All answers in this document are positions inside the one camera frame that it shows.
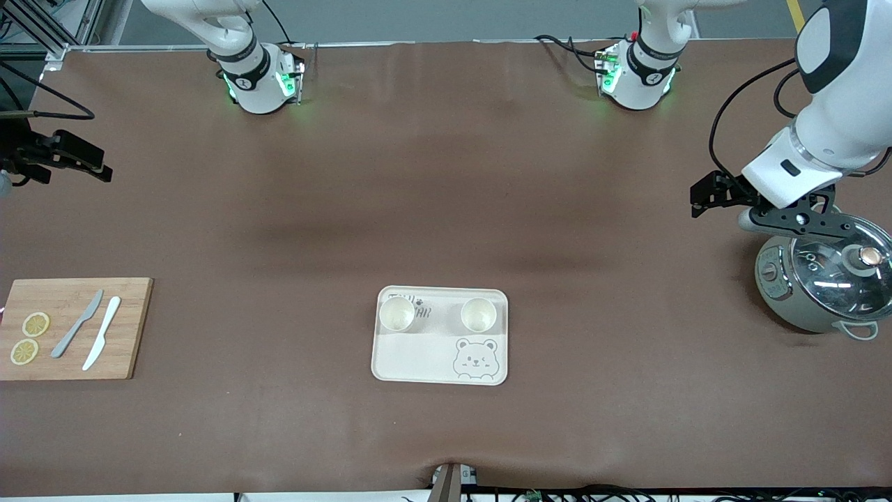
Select black left base cables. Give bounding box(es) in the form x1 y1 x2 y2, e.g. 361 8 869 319
535 33 607 74

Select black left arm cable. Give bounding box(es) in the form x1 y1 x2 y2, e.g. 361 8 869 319
709 59 800 182

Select white plastic knife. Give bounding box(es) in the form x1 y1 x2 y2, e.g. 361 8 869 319
82 296 122 372

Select white plastic cup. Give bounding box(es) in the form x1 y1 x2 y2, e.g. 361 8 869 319
460 297 498 333
378 296 417 333

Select grey table edge clamp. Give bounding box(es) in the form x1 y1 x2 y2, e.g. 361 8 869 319
431 462 479 502

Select cream bear print tray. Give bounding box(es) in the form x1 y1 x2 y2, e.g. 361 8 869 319
371 285 509 386

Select aluminium frame profile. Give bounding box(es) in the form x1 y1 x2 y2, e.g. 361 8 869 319
0 0 105 70

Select bamboo cutting board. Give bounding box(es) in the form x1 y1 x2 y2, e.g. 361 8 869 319
0 277 154 381

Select grey plastic knife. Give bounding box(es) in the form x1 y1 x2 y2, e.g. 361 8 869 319
51 289 105 359

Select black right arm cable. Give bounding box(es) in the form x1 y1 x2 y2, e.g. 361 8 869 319
0 59 96 121

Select grey-green electric cooking pot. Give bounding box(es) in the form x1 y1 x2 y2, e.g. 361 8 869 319
755 234 880 341

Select black right base cable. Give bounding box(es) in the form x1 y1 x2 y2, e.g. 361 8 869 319
261 0 293 46

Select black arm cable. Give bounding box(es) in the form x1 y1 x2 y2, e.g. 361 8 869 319
0 59 96 121
709 59 800 182

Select glass pot lid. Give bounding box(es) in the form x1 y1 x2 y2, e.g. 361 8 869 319
791 213 892 323

